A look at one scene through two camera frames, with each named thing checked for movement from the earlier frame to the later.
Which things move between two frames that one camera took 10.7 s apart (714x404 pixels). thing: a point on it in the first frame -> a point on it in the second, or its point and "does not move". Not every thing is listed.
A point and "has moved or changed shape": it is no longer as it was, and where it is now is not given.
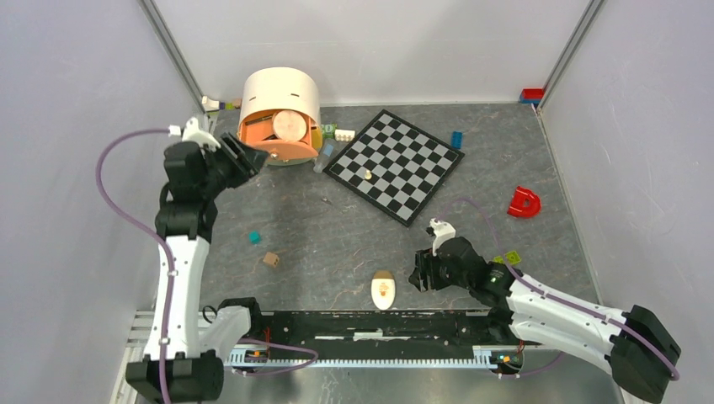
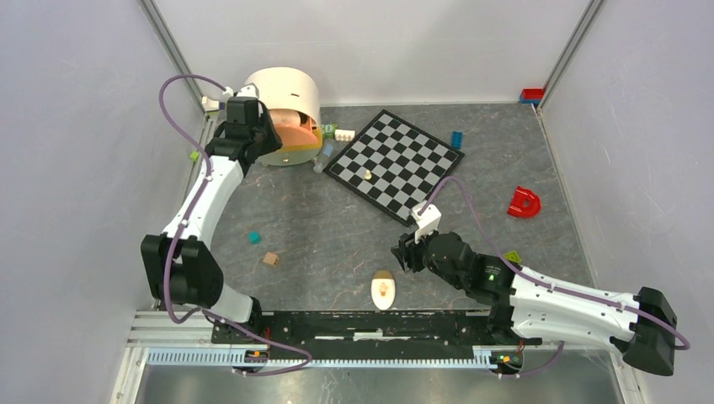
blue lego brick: x=456 y=141 does not move
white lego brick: x=344 y=135 does not move
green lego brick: x=513 y=257 does not move
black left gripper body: x=221 y=173 -> x=265 y=134
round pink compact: x=289 y=125 has moved or changed shape
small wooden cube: x=271 y=258 does not move
